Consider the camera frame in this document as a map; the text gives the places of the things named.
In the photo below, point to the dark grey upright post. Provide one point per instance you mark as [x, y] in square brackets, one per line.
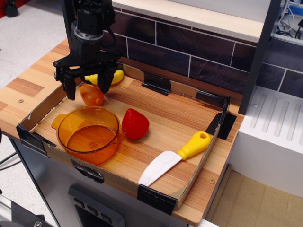
[267, 33]

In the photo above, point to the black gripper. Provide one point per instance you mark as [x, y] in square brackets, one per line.
[86, 57]

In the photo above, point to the light wooden shelf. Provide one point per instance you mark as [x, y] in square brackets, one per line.
[207, 20]

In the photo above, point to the orange transparent plastic pot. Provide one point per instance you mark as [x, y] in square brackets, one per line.
[91, 134]

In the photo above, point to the grey oven control panel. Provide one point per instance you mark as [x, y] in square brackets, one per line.
[92, 213]

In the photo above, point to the yellow toy banana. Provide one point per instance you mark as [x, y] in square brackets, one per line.
[118, 76]

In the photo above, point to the white sink drainboard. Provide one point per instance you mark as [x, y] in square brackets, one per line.
[269, 145]

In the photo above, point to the cardboard fence with black tape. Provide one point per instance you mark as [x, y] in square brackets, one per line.
[176, 107]

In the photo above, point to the yellow white toy knife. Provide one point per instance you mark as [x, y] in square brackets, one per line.
[198, 143]

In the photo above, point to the red toy strawberry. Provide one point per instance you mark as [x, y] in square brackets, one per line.
[135, 123]

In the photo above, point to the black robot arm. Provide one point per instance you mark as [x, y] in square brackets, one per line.
[92, 16]

